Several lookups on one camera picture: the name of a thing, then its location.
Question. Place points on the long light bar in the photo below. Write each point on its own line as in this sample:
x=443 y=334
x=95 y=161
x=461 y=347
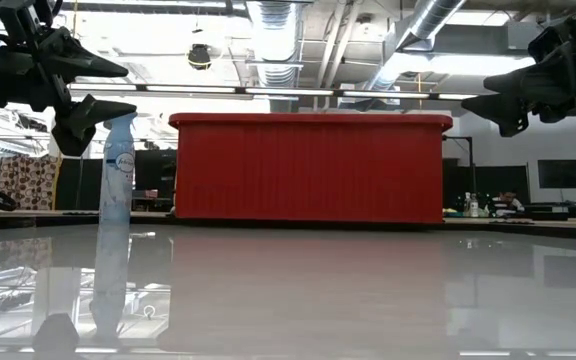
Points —
x=288 y=91

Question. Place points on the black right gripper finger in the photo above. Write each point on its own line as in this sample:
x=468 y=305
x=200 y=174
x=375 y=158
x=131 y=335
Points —
x=500 y=112
x=533 y=82

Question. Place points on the black thin stand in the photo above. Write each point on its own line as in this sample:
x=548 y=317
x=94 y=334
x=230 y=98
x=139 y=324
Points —
x=471 y=165

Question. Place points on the black display panel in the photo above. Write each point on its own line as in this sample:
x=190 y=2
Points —
x=79 y=182

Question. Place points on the wide silver ventilation duct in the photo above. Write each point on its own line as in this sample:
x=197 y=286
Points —
x=274 y=40

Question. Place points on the floral patterned cloth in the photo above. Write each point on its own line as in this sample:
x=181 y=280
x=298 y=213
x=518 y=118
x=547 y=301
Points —
x=30 y=180

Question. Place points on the narrow silver ventilation duct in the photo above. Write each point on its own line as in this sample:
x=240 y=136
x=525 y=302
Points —
x=418 y=25

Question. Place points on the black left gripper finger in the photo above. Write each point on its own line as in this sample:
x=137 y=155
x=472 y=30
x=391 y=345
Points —
x=85 y=122
x=83 y=60

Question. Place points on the black wall monitor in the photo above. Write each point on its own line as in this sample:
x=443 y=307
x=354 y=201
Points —
x=563 y=174

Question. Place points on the red plastic bin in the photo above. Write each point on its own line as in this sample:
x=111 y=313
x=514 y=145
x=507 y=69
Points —
x=313 y=170

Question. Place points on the small clear bottle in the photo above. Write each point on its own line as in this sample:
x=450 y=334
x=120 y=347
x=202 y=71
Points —
x=469 y=206

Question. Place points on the black partition panel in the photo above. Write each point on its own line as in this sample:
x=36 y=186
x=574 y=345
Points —
x=498 y=182

